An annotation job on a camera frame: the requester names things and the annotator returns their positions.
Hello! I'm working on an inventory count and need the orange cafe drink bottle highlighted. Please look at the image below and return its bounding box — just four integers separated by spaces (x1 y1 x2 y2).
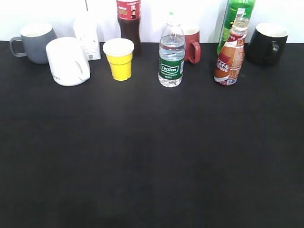
214 17 249 86

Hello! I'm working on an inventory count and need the grey ceramic mug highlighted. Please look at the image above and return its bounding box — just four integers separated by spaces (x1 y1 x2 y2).
9 22 57 64

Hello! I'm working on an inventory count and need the red ceramic mug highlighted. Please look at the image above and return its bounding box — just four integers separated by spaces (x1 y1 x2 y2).
181 24 201 64

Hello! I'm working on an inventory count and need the white ceramic mug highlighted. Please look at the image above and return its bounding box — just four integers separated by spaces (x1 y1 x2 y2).
46 37 91 86

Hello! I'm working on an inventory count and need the black ceramic mug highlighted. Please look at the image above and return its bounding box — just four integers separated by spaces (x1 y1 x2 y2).
245 22 289 66

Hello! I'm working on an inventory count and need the green sprite bottle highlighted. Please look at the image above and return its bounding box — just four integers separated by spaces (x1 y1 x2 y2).
217 0 256 54

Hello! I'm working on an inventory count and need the yellow plastic cup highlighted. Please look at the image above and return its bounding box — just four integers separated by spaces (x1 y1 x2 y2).
103 38 134 81

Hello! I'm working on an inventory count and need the clear water bottle green label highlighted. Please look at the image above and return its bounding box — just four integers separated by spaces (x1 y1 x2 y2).
158 12 186 88

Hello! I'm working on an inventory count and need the cola bottle red label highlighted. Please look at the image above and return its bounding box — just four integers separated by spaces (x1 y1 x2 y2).
116 0 142 56

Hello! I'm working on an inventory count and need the white carton box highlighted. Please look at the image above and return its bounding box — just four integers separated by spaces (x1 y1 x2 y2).
73 11 101 61

